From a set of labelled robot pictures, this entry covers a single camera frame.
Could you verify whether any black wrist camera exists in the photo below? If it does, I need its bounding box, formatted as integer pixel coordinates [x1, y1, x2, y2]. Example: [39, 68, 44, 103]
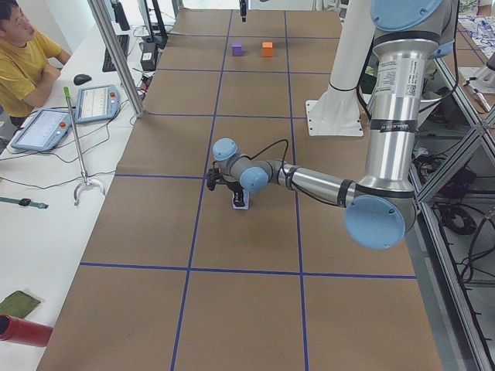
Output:
[207, 168, 225, 191]

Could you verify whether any man in yellow shirt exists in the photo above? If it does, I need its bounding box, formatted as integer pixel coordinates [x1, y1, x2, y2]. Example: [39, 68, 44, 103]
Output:
[1, 1, 70, 128]

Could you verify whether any black keyboard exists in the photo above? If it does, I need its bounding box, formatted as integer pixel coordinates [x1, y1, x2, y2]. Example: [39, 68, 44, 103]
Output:
[101, 34, 131, 73]

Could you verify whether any orange foam block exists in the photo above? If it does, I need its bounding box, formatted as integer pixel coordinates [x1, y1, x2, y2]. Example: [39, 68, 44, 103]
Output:
[261, 41, 274, 58]

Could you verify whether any black power adapter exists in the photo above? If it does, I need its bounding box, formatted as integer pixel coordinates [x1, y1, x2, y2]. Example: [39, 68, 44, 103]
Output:
[140, 43, 158, 72]

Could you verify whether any green strap smartwatch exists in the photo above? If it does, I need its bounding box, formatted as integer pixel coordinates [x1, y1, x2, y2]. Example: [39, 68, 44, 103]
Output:
[0, 196, 49, 209]

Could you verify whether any aluminium frame post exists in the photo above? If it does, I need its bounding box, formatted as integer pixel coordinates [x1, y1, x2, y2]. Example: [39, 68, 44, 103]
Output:
[87, 0, 145, 118]

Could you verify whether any red cylindrical bottle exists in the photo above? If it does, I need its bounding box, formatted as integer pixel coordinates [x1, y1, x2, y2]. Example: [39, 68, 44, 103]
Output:
[1, 315, 53, 347]

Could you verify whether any light blue foam block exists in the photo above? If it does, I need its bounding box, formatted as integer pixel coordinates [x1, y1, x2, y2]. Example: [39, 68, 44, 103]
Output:
[232, 190, 250, 210]

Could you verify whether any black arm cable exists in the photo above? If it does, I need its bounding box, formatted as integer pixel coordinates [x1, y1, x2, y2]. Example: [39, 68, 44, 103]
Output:
[249, 139, 290, 171]

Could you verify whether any blue teach pendant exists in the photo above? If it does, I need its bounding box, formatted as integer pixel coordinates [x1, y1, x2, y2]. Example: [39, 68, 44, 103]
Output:
[74, 84, 120, 124]
[10, 108, 71, 151]

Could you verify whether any far blue teach pendant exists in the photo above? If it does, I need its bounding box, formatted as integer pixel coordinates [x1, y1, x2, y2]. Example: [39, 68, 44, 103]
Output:
[74, 84, 120, 124]

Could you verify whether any green wallet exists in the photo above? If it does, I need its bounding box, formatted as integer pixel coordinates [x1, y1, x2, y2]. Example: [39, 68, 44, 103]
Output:
[0, 291, 41, 318]

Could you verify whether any black monitor stand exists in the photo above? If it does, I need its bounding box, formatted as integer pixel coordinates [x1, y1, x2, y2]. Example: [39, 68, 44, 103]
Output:
[145, 0, 168, 49]

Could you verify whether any aluminium side frame rack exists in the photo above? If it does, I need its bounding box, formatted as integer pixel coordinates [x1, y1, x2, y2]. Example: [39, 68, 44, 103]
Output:
[405, 22, 495, 371]

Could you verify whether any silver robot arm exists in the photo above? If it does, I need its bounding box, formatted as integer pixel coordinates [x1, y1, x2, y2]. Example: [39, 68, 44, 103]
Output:
[207, 1, 459, 250]

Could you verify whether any purple foam block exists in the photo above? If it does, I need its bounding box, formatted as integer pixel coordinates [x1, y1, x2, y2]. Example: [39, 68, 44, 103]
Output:
[231, 41, 243, 56]

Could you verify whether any black computer mouse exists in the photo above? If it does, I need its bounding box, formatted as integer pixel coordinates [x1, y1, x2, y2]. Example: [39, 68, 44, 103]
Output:
[73, 73, 92, 86]

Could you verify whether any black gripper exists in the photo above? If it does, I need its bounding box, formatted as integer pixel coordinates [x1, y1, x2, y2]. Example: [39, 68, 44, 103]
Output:
[227, 182, 245, 206]

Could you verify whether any near blue teach pendant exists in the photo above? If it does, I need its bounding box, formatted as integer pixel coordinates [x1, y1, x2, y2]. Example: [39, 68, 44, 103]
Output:
[10, 108, 71, 151]

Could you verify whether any metal reacher grabber tool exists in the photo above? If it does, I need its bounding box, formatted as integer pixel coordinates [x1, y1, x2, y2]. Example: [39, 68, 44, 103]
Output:
[63, 87, 106, 206]

